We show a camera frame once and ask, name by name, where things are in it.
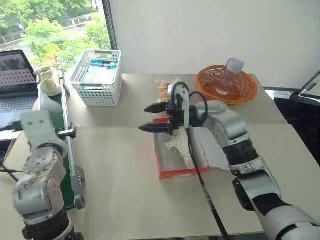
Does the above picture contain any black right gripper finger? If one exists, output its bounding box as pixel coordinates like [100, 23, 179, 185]
[138, 122, 174, 136]
[144, 102, 171, 114]

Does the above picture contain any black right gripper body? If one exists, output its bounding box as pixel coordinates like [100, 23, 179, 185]
[165, 98, 186, 137]

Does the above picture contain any orange shoebox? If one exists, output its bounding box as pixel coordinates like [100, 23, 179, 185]
[152, 117, 211, 181]

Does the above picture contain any yellow pink candy bag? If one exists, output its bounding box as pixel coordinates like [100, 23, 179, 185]
[155, 79, 176, 104]

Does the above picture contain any white perforated shoe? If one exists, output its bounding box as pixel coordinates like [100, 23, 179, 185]
[164, 126, 196, 169]

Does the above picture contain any white tissue sheet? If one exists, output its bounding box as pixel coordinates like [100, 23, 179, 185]
[191, 126, 232, 172]

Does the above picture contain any white perforated plastic basket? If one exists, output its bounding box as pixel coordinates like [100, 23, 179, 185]
[69, 49, 124, 108]

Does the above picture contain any clear bottle with lilac cap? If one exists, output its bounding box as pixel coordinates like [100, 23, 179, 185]
[215, 57, 245, 96]

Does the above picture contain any blue plastic package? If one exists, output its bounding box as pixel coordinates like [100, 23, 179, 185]
[87, 58, 119, 73]

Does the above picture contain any green conveyor belt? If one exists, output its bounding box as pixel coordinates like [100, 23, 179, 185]
[33, 69, 87, 211]

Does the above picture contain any cream perforated shoe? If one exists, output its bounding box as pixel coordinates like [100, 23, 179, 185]
[33, 65, 63, 97]

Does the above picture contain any grey laptop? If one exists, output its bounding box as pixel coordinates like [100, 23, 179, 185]
[0, 49, 41, 141]

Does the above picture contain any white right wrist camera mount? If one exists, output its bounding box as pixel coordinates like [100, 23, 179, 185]
[170, 80, 191, 130]

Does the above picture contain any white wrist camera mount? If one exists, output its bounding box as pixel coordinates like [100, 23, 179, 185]
[170, 80, 191, 130]
[20, 110, 57, 151]

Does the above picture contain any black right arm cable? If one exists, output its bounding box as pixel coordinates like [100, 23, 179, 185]
[171, 81, 230, 240]

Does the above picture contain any orange wire basket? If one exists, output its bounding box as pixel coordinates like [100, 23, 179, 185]
[194, 64, 259, 106]

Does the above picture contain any black window frame post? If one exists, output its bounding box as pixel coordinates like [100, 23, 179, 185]
[102, 0, 119, 51]

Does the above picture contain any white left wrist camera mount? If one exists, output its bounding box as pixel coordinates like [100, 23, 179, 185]
[20, 110, 57, 151]

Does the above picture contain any thin black cable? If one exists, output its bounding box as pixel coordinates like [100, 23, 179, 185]
[0, 159, 26, 183]

